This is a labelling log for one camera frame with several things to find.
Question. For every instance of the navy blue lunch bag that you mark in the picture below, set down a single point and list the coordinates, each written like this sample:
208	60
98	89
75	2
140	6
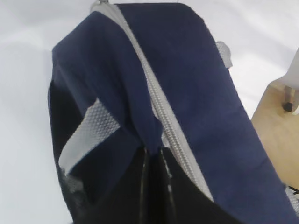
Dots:
196	112

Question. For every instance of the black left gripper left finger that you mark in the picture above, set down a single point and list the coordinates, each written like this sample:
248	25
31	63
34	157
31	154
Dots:
97	153

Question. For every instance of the white table leg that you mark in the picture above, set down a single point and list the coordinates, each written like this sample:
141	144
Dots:
291	82

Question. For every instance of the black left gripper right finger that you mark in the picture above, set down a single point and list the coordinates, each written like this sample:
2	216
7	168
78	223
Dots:
175	199

